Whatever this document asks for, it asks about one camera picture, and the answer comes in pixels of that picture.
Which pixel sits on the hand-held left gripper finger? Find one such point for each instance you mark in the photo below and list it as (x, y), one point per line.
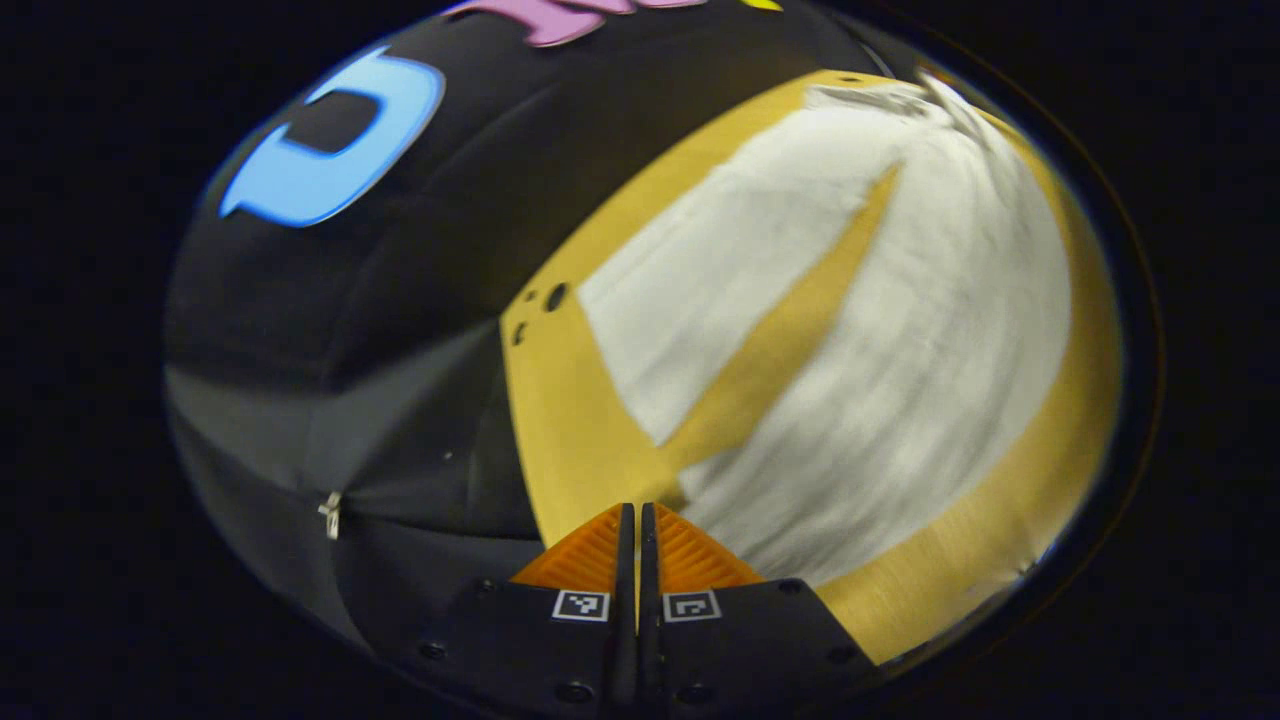
(648, 600)
(626, 600)

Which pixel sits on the white jeans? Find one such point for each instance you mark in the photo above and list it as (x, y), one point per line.
(900, 380)

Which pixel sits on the metal clip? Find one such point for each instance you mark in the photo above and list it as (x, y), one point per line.
(330, 515)

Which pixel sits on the black backdrop cloth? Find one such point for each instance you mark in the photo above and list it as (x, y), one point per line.
(380, 330)

